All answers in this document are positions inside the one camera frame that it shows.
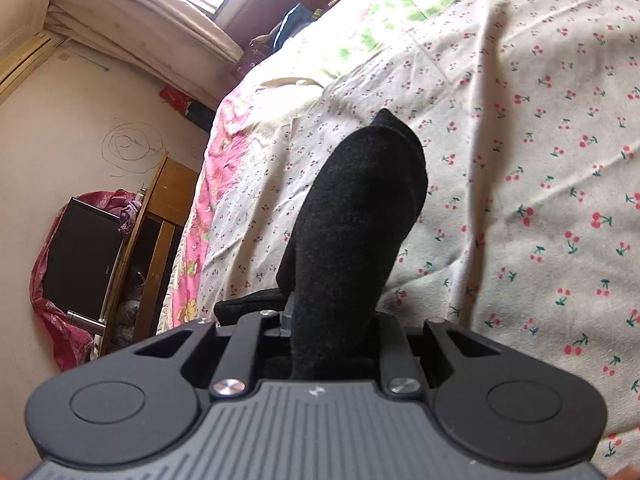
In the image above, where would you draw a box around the steel thermos bottle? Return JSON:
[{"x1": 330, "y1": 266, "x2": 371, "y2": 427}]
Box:
[{"x1": 65, "y1": 309, "x2": 107, "y2": 334}]

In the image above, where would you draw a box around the dark bag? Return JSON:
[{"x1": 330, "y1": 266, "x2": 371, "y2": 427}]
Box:
[{"x1": 184, "y1": 102, "x2": 219, "y2": 134}]

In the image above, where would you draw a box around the black television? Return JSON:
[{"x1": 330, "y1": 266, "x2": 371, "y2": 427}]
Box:
[{"x1": 42, "y1": 197, "x2": 127, "y2": 317}]

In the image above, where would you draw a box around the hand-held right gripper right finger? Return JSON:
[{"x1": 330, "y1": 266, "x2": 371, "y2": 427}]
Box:
[{"x1": 374, "y1": 316, "x2": 507, "y2": 402}]

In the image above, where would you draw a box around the beige curtain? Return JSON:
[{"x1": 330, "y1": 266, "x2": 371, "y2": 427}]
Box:
[{"x1": 46, "y1": 0, "x2": 247, "y2": 112}]

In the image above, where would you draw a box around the black sock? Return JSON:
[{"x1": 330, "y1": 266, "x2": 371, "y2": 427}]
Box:
[{"x1": 214, "y1": 107, "x2": 429, "y2": 382}]

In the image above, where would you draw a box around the wooden television cabinet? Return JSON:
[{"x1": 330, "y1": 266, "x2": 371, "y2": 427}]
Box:
[{"x1": 99, "y1": 154, "x2": 201, "y2": 357}]

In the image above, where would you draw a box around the red bag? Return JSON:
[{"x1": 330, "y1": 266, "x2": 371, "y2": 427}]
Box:
[{"x1": 159, "y1": 86, "x2": 192, "y2": 114}]

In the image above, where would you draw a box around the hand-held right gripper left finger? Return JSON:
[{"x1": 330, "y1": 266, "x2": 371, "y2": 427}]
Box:
[{"x1": 134, "y1": 295, "x2": 297, "y2": 401}]

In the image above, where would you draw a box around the dark patterned cloth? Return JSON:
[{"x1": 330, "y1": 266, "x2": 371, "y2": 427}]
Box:
[{"x1": 234, "y1": 34, "x2": 282, "y2": 79}]

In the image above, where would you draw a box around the blue garment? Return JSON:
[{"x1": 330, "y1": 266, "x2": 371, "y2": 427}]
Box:
[{"x1": 274, "y1": 3, "x2": 314, "y2": 47}]

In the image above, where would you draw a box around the purple cloth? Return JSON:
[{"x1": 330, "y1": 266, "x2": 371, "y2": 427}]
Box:
[{"x1": 119, "y1": 199, "x2": 144, "y2": 237}]

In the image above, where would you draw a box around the grey cloth bundle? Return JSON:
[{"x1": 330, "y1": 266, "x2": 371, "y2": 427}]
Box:
[{"x1": 116, "y1": 269, "x2": 147, "y2": 342}]

